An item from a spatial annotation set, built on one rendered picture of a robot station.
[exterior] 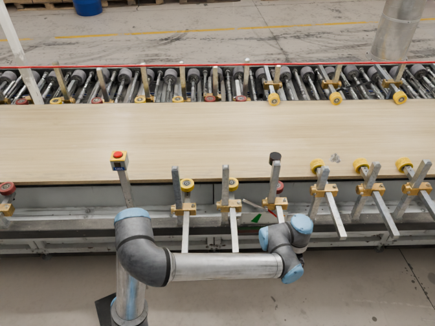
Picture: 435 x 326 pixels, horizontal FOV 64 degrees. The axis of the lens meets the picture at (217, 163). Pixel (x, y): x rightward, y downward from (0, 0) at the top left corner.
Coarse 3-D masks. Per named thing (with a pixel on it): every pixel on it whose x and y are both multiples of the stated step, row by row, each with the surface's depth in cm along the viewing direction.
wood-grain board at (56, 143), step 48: (0, 144) 219; (48, 144) 219; (96, 144) 219; (144, 144) 219; (192, 144) 219; (240, 144) 219; (288, 144) 219; (336, 144) 219; (384, 144) 219; (432, 144) 219
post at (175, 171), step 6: (174, 168) 169; (174, 174) 171; (174, 180) 174; (180, 180) 179; (174, 186) 177; (180, 186) 178; (174, 192) 180; (180, 192) 180; (180, 198) 183; (180, 204) 186; (180, 216) 193; (180, 222) 197
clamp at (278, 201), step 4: (264, 200) 189; (276, 200) 189; (280, 200) 189; (264, 204) 188; (268, 204) 187; (272, 204) 187; (276, 204) 187; (280, 204) 187; (284, 204) 188; (268, 208) 189; (272, 208) 189; (284, 208) 190
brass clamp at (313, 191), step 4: (316, 184) 184; (328, 184) 184; (332, 184) 184; (312, 188) 182; (316, 188) 182; (324, 188) 182; (328, 188) 182; (332, 188) 182; (336, 188) 182; (312, 192) 182; (316, 192) 181; (320, 192) 181; (324, 192) 182; (332, 192) 182; (336, 192) 182; (316, 196) 183; (320, 196) 184
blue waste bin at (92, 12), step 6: (72, 0) 613; (78, 0) 602; (84, 0) 602; (90, 0) 605; (96, 0) 613; (78, 6) 611; (84, 6) 609; (90, 6) 611; (96, 6) 619; (78, 12) 621; (84, 12) 616; (90, 12) 618; (96, 12) 624
